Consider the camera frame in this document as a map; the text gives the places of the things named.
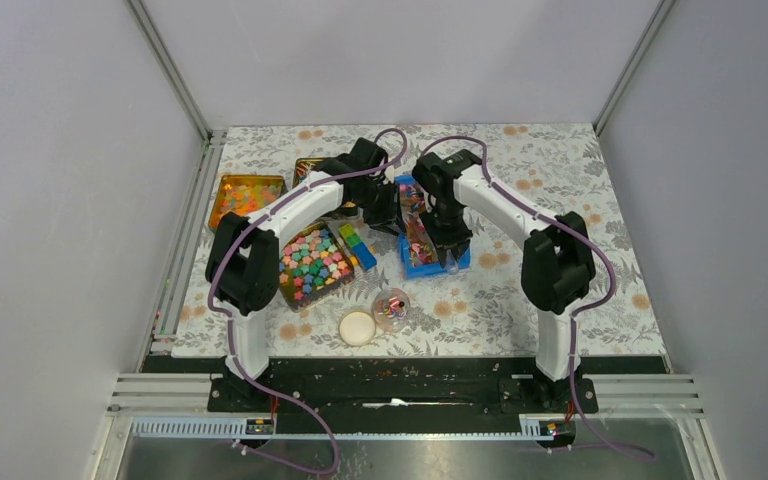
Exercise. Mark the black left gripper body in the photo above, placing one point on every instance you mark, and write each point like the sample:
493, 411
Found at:
379, 203

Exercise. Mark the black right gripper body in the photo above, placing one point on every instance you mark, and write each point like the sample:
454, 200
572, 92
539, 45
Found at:
447, 226

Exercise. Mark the translucent plastic scoop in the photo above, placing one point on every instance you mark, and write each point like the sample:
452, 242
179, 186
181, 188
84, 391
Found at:
451, 262

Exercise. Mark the clear round glass jar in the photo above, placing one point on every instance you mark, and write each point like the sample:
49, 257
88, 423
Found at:
390, 309

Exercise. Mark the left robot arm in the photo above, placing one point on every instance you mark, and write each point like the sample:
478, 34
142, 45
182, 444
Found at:
243, 264

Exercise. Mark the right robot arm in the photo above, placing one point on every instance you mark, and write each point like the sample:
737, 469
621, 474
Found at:
557, 260

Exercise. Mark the tin of star candies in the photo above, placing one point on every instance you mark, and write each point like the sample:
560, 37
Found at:
313, 265

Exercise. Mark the gold tin orange candies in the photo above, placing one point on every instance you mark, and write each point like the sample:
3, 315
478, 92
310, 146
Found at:
243, 194

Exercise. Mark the blue plastic candy bin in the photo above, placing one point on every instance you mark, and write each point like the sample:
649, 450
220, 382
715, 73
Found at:
417, 253

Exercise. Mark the stacked toy brick block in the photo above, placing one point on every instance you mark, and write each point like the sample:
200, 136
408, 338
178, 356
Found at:
365, 258

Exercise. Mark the round cream jar lid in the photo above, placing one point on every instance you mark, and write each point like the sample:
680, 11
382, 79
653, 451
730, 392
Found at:
357, 328

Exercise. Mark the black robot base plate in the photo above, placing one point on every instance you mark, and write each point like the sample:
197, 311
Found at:
410, 395

